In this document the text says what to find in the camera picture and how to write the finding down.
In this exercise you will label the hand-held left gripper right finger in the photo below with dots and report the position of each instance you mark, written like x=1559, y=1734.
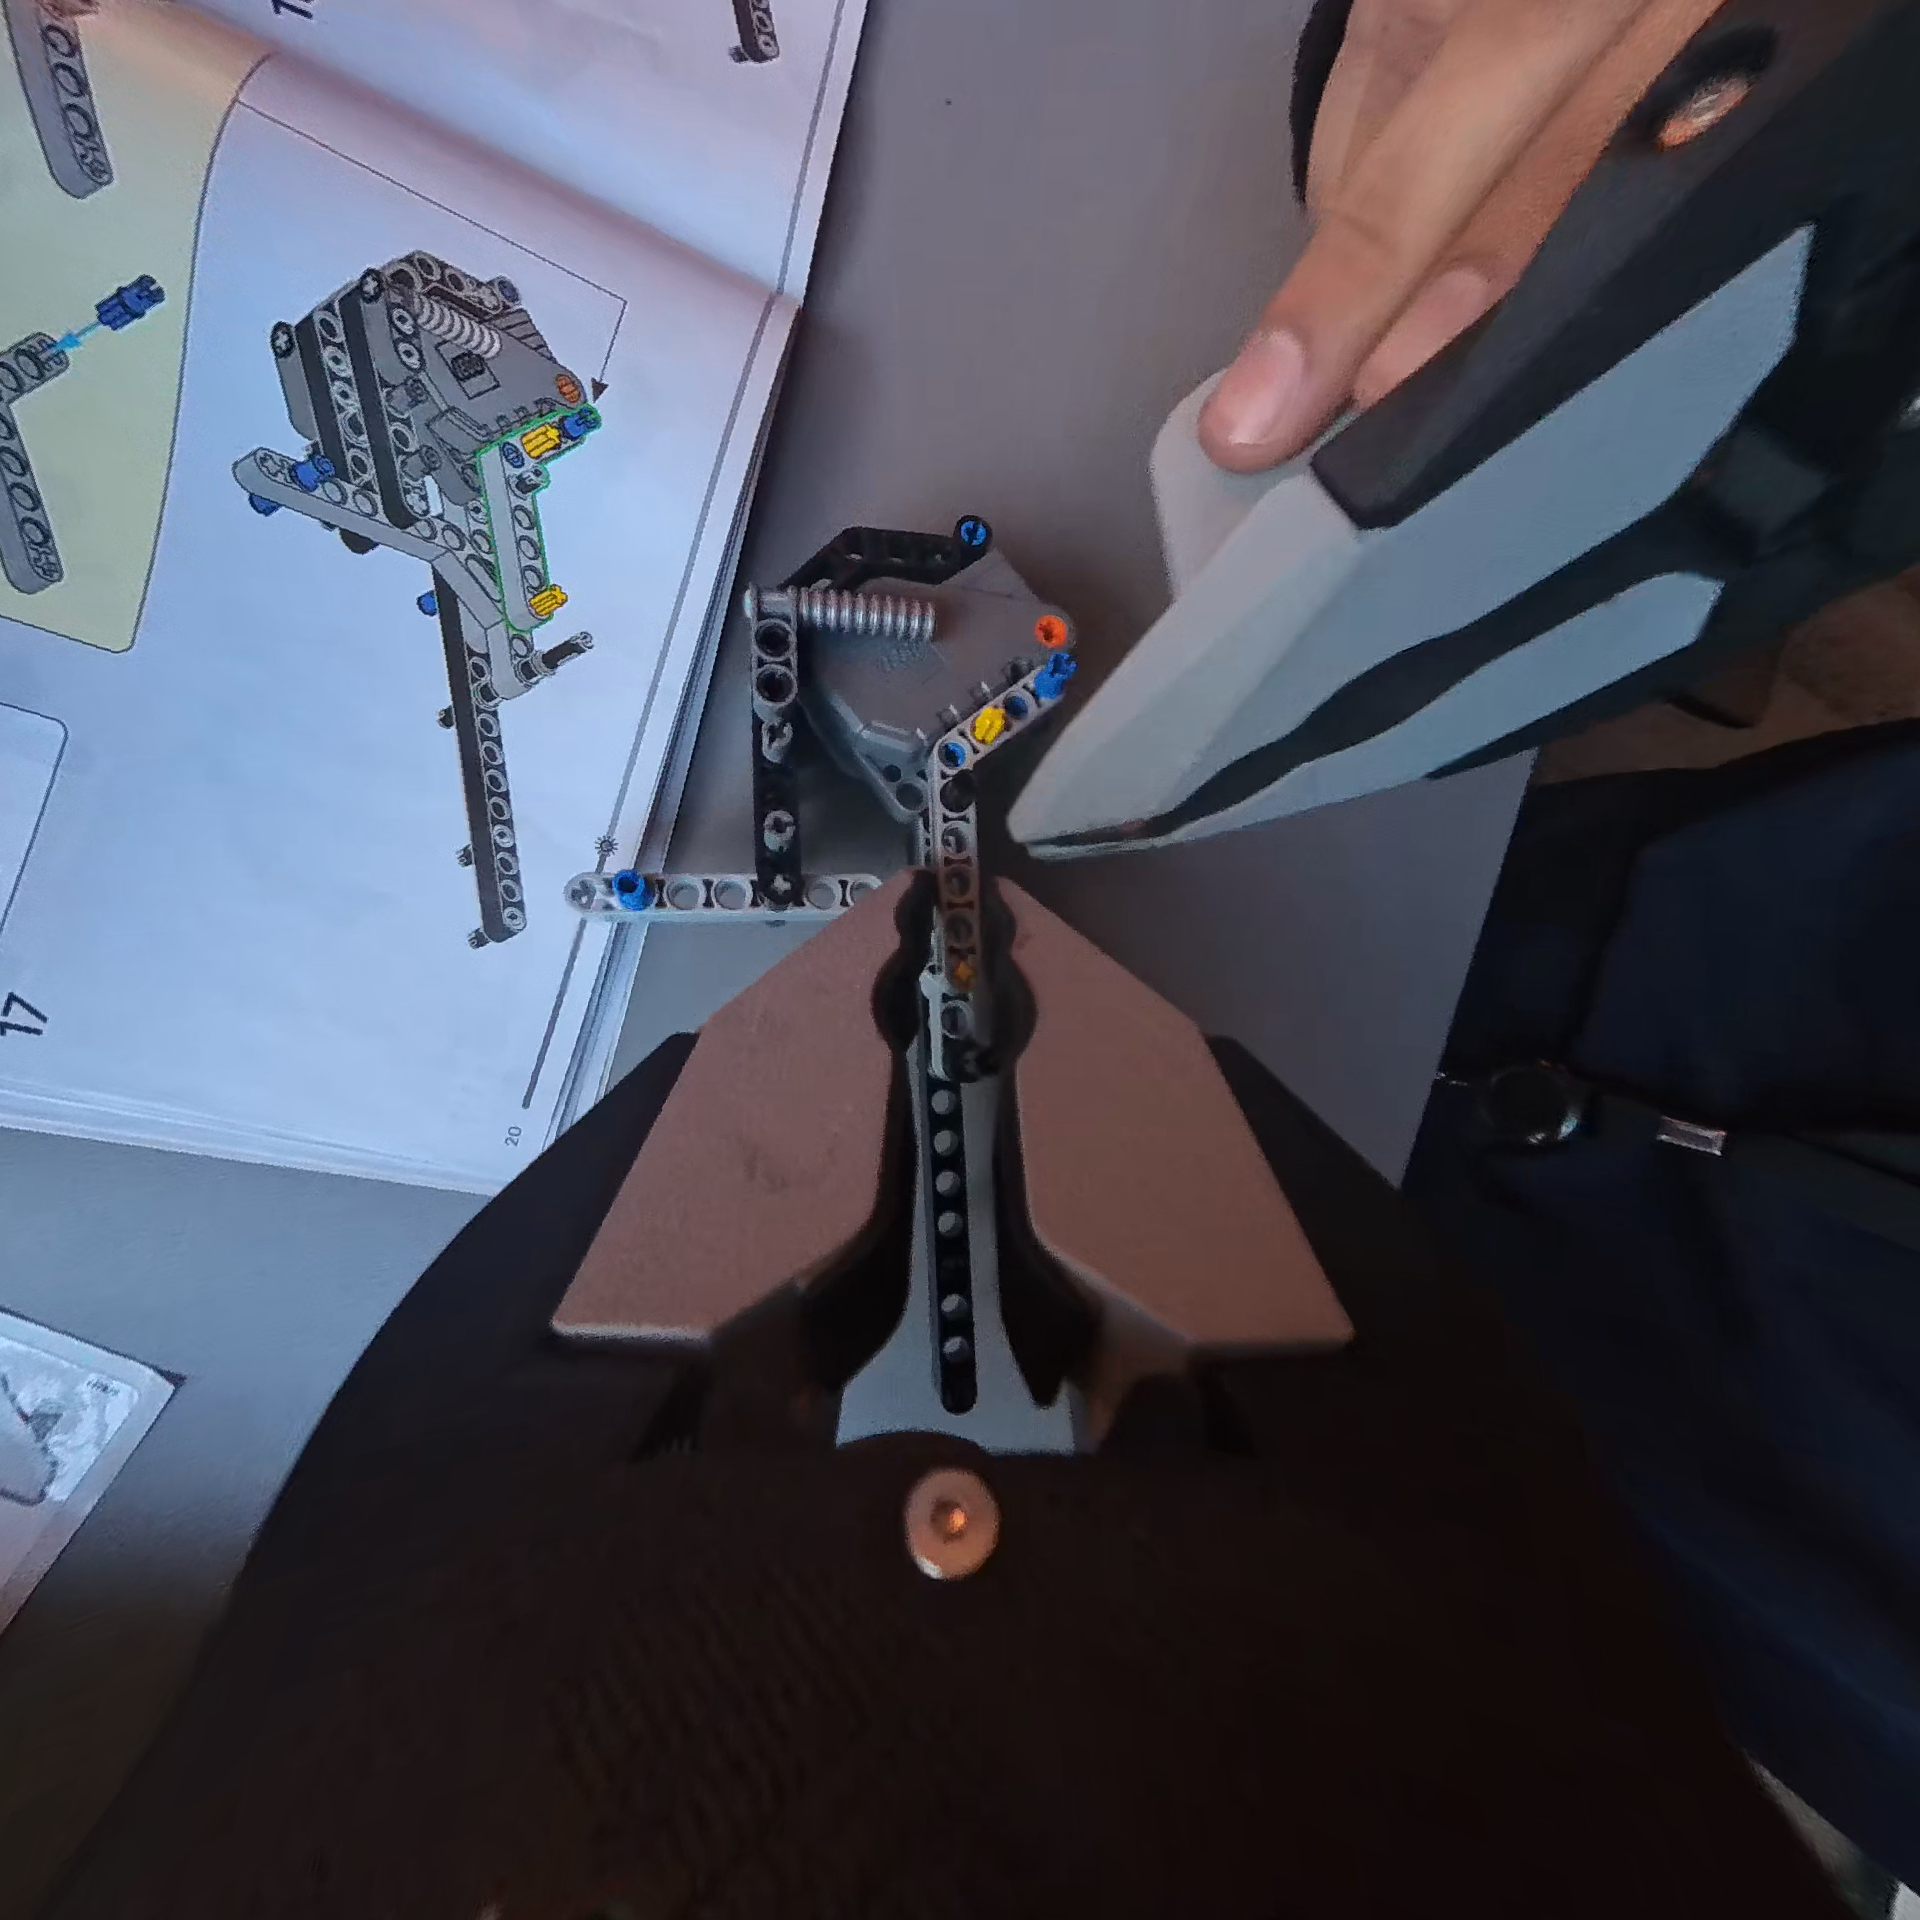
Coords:
x=1156, y=1156

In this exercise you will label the grey black lego assembly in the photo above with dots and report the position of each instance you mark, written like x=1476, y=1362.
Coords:
x=961, y=839

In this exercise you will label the person's right hand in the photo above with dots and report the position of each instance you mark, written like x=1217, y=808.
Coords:
x=1440, y=194

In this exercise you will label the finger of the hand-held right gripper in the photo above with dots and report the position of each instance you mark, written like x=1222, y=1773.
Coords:
x=1425, y=600
x=1500, y=705

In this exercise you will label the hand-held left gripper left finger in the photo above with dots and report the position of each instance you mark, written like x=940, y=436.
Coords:
x=750, y=1142

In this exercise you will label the white sticker sheet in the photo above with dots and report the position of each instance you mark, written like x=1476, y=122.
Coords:
x=61, y=1440

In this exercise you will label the open lego instruction booklet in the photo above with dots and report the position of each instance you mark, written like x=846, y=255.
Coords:
x=376, y=676

